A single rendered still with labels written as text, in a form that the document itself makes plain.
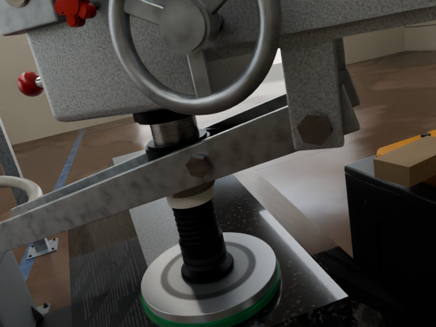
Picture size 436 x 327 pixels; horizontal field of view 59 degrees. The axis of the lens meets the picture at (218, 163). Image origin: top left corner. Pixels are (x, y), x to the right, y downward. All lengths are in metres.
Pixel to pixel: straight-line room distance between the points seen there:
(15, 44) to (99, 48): 7.37
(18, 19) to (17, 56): 7.32
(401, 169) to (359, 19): 0.64
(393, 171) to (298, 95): 0.62
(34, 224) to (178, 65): 0.39
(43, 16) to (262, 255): 0.44
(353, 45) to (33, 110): 6.52
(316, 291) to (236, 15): 0.39
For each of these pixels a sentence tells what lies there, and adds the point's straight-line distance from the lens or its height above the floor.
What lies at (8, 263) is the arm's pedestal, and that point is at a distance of 2.10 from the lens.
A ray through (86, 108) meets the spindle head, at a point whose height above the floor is 1.14.
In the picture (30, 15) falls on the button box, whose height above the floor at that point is 1.24.
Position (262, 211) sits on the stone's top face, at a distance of 0.82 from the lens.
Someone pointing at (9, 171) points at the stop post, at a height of 0.61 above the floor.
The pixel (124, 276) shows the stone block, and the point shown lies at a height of 0.78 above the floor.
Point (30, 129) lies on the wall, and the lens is 7.90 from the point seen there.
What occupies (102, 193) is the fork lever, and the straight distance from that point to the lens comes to 0.56.
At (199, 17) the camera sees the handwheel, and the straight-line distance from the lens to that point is 0.32.
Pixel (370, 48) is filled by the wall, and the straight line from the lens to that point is 9.29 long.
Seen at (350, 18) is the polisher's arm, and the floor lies 1.18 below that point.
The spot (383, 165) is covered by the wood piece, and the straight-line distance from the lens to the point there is 1.00.
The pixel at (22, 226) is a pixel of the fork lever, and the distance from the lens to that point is 0.70.
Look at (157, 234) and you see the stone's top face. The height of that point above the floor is 0.82.
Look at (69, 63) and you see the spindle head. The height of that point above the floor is 1.19.
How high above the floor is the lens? 1.19
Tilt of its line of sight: 18 degrees down
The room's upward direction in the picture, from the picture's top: 12 degrees counter-clockwise
